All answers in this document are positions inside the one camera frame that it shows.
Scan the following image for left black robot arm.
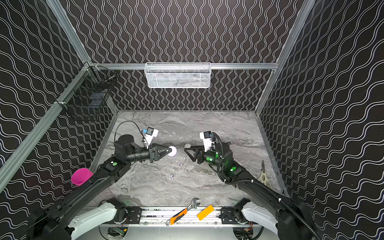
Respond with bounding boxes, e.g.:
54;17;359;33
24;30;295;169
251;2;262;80
21;135;173;240

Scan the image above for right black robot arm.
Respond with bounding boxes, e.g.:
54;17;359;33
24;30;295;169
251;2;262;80
184;143;320;240

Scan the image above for pink plastic goblet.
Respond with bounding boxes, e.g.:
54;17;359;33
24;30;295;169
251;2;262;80
71;168;93;187

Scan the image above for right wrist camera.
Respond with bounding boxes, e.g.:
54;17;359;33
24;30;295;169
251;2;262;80
200;131;212;152

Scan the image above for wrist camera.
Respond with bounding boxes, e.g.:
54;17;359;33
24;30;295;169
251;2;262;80
143;127;159;149
200;131;212;152

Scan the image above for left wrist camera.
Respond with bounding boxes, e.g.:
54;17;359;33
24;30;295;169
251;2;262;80
143;127;159;149

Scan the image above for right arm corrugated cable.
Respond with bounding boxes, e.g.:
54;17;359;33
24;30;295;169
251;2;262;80
209;131;323;240

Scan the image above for pliers with beige handles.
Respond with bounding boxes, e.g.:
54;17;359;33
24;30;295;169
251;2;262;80
258;161;272;189

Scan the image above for white wire mesh basket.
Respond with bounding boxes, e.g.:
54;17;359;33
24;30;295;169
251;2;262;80
144;62;212;89

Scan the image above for black wire basket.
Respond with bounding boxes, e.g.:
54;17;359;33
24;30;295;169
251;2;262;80
60;66;118;122

